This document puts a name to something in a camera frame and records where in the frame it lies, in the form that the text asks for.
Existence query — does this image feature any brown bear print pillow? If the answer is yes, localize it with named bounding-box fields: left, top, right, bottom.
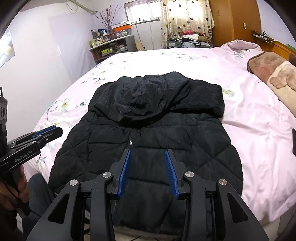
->
left=247, top=52, right=296, bottom=115

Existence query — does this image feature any heart pattern curtain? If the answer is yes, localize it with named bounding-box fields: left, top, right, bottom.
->
left=160, top=0, right=215, bottom=49

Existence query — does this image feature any pink floral bed sheet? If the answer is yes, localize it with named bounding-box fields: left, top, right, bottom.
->
left=24, top=40, right=295, bottom=224

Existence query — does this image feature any black puffer jacket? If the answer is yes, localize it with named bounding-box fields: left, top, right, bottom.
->
left=49, top=72, right=243, bottom=235

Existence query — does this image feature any vase with pink branches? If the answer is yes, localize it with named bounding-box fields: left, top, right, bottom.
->
left=95, top=5, right=121, bottom=40

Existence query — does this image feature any pile of clothes by window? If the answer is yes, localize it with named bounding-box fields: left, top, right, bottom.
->
left=166, top=34, right=212, bottom=49

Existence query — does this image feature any wooden headboard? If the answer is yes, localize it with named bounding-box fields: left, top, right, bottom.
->
left=251, top=30, right=295, bottom=65

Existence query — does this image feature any person's left hand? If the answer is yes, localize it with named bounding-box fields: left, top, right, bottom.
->
left=0, top=165, right=31, bottom=212

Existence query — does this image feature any black smartphone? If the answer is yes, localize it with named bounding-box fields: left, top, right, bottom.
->
left=292, top=129, right=296, bottom=156

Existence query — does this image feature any wooden shelf with clutter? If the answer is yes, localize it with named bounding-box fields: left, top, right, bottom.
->
left=89, top=35, right=137, bottom=65

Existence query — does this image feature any orange storage box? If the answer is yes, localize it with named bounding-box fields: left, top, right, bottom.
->
left=111, top=22, right=132, bottom=33

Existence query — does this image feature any wooden wardrobe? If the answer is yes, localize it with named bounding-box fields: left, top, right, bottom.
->
left=209, top=0, right=261, bottom=47

